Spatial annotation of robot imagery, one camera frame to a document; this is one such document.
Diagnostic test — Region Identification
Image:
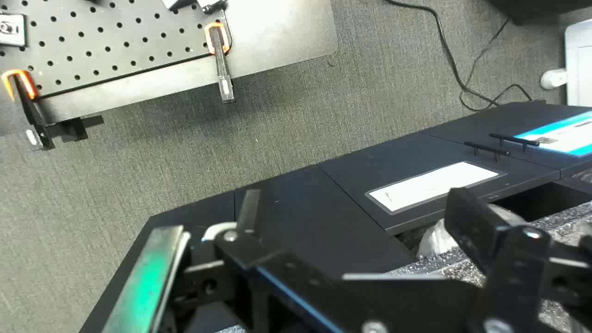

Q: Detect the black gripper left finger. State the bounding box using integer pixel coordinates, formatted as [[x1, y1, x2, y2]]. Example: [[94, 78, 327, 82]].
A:
[[100, 225, 347, 333]]

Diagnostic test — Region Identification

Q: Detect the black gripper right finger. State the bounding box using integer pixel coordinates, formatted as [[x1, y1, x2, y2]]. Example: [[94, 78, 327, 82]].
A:
[[442, 188, 592, 333]]

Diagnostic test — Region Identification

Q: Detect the black cabinet door white label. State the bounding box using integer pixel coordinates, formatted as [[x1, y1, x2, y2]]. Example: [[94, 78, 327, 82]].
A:
[[320, 132, 562, 238]]

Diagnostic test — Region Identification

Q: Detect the plain black cabinet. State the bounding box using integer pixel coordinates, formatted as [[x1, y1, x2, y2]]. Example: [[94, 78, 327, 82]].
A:
[[79, 165, 421, 333]]

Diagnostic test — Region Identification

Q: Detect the white rectangular label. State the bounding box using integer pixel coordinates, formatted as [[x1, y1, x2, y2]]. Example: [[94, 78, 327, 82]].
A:
[[364, 162, 501, 215]]

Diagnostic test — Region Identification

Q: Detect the white plastic box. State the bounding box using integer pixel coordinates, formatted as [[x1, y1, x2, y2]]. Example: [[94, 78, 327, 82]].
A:
[[538, 17, 592, 108]]

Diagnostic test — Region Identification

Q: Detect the grey perforated mounting plate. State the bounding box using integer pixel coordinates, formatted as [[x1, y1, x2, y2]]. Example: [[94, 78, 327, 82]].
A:
[[0, 0, 340, 136]]

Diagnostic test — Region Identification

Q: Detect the small white printed tag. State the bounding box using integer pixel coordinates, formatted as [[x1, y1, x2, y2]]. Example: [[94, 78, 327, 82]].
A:
[[0, 14, 29, 49]]

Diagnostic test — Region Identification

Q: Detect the thin black cable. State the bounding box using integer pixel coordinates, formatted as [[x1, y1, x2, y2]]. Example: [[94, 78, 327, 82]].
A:
[[386, 0, 534, 115]]

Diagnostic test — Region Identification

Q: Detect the orange-handled metal clamp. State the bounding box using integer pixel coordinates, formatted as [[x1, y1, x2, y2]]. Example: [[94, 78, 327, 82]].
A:
[[0, 69, 59, 152], [203, 23, 236, 104]]

